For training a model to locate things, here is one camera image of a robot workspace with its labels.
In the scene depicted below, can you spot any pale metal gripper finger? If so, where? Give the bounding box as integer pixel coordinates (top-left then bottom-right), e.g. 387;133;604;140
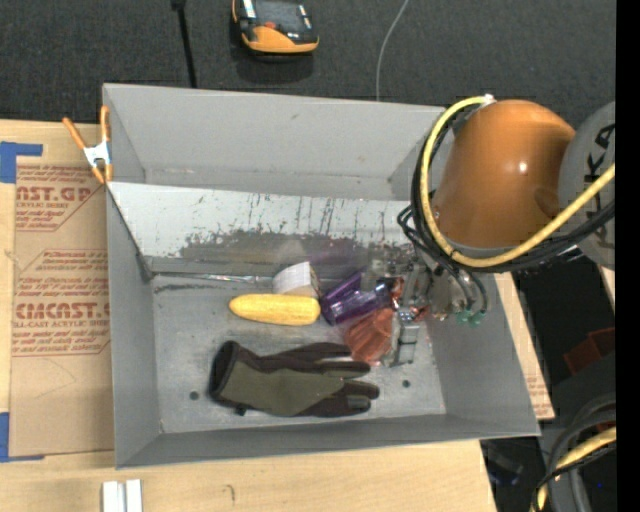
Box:
383;322;401;369
398;309;421;366

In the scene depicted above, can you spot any green and brown glove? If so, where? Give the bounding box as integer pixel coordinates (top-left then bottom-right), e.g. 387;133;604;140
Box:
207;340;381;419

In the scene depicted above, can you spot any orange clear plastic wrapper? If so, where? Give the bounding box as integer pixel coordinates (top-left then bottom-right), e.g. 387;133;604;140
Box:
343;305;401;365

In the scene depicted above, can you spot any grey metal bin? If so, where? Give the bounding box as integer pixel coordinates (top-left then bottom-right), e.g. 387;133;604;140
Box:
101;82;542;470

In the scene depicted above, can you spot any purple clear plastic box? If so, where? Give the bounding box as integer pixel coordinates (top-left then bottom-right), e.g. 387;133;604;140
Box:
319;272;397;327

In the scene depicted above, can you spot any yellow corn cob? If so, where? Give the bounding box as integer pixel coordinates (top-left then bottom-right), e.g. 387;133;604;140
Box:
228;293;322;327

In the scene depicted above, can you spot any white and tan cup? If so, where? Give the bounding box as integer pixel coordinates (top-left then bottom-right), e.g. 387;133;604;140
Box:
271;261;322;300

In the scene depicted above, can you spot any brown cardboard board red print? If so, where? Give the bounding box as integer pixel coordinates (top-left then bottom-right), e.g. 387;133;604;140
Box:
0;118;556;459

